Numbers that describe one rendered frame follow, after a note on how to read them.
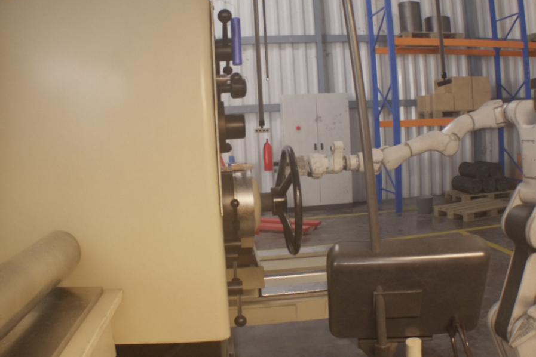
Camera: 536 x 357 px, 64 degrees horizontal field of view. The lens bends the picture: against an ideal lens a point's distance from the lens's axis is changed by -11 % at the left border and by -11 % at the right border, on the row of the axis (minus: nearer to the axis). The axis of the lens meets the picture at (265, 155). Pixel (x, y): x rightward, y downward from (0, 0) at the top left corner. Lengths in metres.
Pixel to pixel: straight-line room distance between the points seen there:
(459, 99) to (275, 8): 3.86
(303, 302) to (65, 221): 1.47
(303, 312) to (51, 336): 1.65
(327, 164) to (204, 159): 0.77
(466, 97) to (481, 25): 2.40
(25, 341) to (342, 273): 0.60
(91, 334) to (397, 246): 0.61
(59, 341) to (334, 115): 8.00
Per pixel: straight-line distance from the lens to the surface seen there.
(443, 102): 8.61
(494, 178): 9.42
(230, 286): 1.26
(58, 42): 1.13
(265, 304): 2.31
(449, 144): 1.93
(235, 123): 1.30
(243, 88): 1.49
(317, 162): 1.73
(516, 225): 1.93
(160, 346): 2.17
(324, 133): 8.55
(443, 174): 10.09
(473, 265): 0.99
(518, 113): 2.00
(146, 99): 1.06
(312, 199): 8.60
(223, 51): 1.17
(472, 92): 8.94
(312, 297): 2.36
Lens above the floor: 1.54
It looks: 3 degrees down
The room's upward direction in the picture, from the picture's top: 3 degrees counter-clockwise
